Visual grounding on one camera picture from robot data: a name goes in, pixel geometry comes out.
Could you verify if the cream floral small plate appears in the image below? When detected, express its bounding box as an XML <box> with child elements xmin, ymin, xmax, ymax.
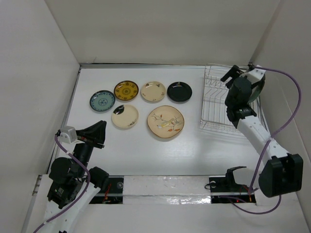
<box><xmin>140</xmin><ymin>81</ymin><xmax>166</xmax><ymax>102</ymax></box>

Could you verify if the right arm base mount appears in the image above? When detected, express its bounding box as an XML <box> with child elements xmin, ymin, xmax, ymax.
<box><xmin>207</xmin><ymin>166</ymin><xmax>252</xmax><ymax>193</ymax></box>

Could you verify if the black glossy small plate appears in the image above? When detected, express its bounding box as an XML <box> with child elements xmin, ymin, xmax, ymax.
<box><xmin>167</xmin><ymin>82</ymin><xmax>192</xmax><ymax>102</ymax></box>

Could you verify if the beige bird branch plate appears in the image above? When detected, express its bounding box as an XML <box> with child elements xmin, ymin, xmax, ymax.
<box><xmin>147</xmin><ymin>105</ymin><xmax>185</xmax><ymax>139</ymax></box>

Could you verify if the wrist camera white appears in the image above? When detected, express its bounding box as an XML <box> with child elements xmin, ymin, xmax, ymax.
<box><xmin>241</xmin><ymin>64</ymin><xmax>265</xmax><ymax>91</ymax></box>
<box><xmin>58</xmin><ymin>126</ymin><xmax>77</xmax><ymax>144</ymax></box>

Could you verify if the blue white patterned plate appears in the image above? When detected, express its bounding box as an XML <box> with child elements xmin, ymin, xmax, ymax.
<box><xmin>89</xmin><ymin>90</ymin><xmax>116</xmax><ymax>112</ymax></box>

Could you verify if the yellow patterned small plate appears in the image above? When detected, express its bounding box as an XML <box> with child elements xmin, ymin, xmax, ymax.
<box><xmin>114</xmin><ymin>81</ymin><xmax>139</xmax><ymax>101</ymax></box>

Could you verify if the cream plate with dark patch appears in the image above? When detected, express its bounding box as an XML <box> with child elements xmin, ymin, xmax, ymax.
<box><xmin>111</xmin><ymin>104</ymin><xmax>139</xmax><ymax>129</ymax></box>

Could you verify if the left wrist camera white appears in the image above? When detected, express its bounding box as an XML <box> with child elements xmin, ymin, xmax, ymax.
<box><xmin>58</xmin><ymin>126</ymin><xmax>77</xmax><ymax>144</ymax></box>

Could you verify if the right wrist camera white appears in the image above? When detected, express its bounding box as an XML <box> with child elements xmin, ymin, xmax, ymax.
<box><xmin>241</xmin><ymin>64</ymin><xmax>265</xmax><ymax>91</ymax></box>

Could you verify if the white wire dish rack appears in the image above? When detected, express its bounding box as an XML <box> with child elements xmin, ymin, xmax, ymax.
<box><xmin>200</xmin><ymin>64</ymin><xmax>267</xmax><ymax>135</ymax></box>

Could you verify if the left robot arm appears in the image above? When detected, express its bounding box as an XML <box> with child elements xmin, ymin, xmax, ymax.
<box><xmin>34</xmin><ymin>120</ymin><xmax>109</xmax><ymax>233</ymax></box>

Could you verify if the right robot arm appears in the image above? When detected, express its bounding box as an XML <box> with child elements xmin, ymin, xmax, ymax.
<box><xmin>221</xmin><ymin>65</ymin><xmax>303</xmax><ymax>198</ymax></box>

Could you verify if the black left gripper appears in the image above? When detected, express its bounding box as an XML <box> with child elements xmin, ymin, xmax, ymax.
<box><xmin>73</xmin><ymin>119</ymin><xmax>106</xmax><ymax>176</ymax></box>

